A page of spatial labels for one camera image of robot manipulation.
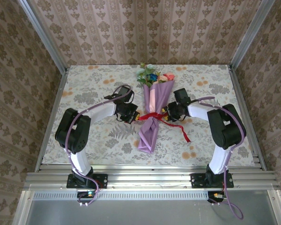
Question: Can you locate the red ribbon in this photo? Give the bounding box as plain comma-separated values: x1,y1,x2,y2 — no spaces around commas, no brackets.
138,112,192,143

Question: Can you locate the purple and pink wrapping paper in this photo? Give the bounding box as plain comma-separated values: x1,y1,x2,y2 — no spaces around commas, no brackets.
137,81,176,154

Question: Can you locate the peach fake flower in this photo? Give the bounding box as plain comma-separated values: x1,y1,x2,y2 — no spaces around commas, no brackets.
154,74,169,85

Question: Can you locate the light blue fake flower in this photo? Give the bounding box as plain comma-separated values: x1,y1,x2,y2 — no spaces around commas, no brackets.
136,62,156,86

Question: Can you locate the floral patterned table mat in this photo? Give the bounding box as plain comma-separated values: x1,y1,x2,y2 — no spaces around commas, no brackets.
41,64,256,167

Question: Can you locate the small black controller board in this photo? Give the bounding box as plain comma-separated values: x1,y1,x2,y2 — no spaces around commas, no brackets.
207,191,227,204
76,190,97,200

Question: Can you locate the grey metal panel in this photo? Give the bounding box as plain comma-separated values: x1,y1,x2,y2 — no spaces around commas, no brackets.
25,190,278,225

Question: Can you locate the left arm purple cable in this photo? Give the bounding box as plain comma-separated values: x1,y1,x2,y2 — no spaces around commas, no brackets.
67,84,134,207

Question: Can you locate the aluminium front rail beam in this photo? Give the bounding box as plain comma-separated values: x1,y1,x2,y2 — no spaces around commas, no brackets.
23,164,281,191

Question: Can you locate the aluminium side rail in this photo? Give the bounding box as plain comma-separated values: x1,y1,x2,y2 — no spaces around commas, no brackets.
227,65,268,171
34,67,69,173

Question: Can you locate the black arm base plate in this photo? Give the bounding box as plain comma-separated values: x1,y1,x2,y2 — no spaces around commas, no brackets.
190,172,235,189
66,173,109,189

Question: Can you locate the slotted grey cable duct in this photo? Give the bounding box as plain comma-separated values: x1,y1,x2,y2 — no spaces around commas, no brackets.
32,191,210,201

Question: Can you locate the aluminium corner post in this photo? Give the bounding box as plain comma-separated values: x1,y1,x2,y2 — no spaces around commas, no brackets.
229,0,276,70
16,0,70,72

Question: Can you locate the aluminium lower frame leg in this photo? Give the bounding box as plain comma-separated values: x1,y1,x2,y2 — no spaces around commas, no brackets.
268,189,281,225
13,190,35,225

